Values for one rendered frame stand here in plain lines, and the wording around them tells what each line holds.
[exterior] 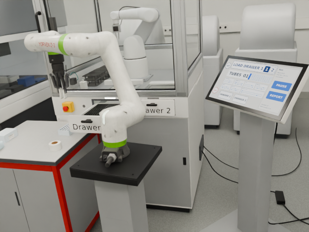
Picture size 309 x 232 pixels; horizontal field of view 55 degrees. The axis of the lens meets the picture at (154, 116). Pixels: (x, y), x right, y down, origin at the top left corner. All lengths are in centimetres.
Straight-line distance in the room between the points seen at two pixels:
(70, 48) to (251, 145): 114
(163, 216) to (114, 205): 81
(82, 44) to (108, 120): 39
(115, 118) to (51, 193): 67
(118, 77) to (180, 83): 49
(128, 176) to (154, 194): 99
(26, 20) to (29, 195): 142
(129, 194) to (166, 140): 64
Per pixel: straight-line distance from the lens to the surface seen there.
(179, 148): 211
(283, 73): 165
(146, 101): 201
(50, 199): 193
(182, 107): 198
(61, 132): 207
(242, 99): 169
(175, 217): 239
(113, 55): 162
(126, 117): 151
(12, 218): 222
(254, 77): 173
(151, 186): 233
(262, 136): 178
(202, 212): 244
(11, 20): 260
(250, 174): 194
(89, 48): 154
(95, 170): 147
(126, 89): 160
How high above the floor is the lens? 152
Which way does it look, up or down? 20 degrees down
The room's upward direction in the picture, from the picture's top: 5 degrees counter-clockwise
